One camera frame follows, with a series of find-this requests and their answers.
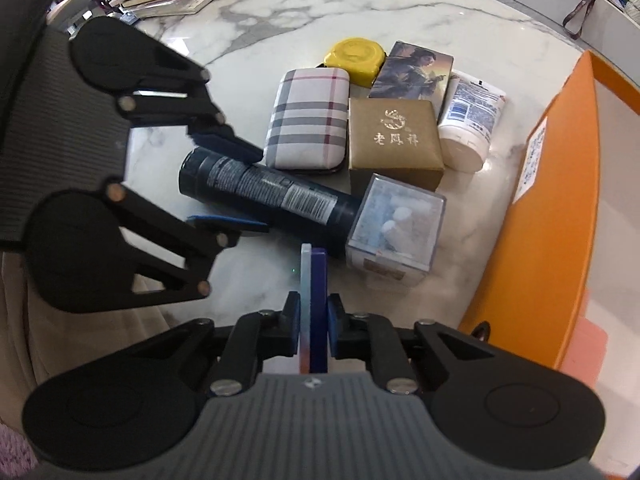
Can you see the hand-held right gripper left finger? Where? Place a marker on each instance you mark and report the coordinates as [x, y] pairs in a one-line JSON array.
[[295, 322]]

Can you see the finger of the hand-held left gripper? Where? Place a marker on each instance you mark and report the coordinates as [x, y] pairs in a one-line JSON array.
[[230, 142], [235, 226]]

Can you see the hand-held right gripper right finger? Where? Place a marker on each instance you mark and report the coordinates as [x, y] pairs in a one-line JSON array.
[[332, 322]]

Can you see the colourful box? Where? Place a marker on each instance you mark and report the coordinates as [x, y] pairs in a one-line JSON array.
[[317, 300]]

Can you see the black rectangular box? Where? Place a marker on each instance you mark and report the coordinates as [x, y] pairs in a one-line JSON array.
[[260, 185]]

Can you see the clear plastic bag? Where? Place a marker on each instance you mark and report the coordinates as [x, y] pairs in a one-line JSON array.
[[395, 230]]

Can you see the brown gift box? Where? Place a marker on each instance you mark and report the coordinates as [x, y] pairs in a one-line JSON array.
[[395, 135]]

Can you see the illustrated figure box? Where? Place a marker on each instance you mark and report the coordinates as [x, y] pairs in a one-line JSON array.
[[410, 72]]

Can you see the white bin with orange rim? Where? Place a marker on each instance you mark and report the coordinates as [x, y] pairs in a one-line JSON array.
[[550, 240]]

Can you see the plaid fabric case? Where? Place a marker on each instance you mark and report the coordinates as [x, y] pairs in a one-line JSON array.
[[307, 120]]

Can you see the white office chair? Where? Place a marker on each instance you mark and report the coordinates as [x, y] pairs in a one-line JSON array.
[[75, 7]]

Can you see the yellow round container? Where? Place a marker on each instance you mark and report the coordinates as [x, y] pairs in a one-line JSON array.
[[352, 57]]

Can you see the beige cloth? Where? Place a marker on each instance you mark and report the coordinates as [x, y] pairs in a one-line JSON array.
[[15, 335]]

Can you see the white tube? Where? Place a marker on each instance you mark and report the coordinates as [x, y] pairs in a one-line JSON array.
[[467, 115]]

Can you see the purple cloth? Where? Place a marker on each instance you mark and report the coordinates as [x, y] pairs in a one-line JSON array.
[[12, 452]]

